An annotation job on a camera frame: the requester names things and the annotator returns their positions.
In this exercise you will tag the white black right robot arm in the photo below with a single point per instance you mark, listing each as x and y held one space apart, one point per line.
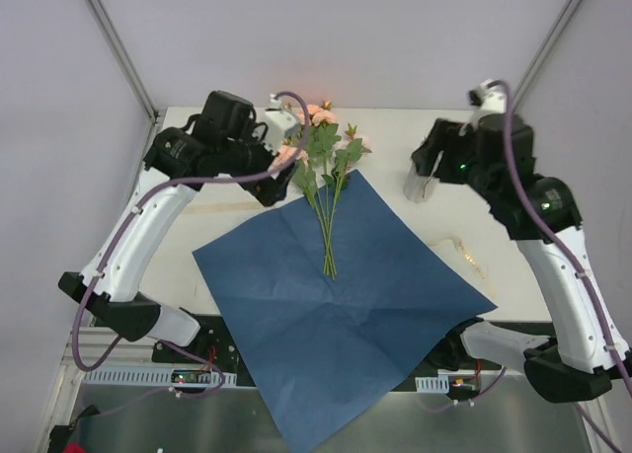
579 361

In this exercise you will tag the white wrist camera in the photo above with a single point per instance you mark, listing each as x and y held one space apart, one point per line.
281 123
486 99

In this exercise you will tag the white slotted cable duct right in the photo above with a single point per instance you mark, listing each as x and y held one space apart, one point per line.
438 384

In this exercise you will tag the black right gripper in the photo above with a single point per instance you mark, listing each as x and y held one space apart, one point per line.
435 153

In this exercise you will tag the blue wrapping paper sheet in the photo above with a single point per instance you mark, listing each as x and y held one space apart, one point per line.
323 349

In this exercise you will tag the white slotted cable duct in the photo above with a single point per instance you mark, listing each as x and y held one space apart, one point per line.
158 377
438 384

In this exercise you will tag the white slotted cable duct left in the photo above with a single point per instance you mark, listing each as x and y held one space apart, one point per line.
158 377

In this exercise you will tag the aluminium frame post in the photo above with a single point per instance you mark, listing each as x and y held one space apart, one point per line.
562 22
119 52

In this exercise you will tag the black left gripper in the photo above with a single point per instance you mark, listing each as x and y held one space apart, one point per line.
270 188

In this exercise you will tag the white ribbed ceramic vase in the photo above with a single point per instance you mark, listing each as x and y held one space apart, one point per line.
419 188

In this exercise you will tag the aluminium frame post right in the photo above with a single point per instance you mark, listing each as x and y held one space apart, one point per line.
562 22

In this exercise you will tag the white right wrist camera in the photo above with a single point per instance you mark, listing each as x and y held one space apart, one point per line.
486 99

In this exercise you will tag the pink rose stem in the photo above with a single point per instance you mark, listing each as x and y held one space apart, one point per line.
323 133
345 154
305 179

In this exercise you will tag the cream printed ribbon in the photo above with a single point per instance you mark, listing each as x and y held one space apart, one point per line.
460 248

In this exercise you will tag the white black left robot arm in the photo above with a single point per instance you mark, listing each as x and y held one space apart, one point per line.
108 286

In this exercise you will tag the aluminium frame post left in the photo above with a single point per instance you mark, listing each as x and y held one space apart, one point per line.
119 52

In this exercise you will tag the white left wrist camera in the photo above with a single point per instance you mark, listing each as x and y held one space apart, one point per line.
281 123

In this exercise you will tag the red black object corner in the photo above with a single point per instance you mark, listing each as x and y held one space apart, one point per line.
59 439

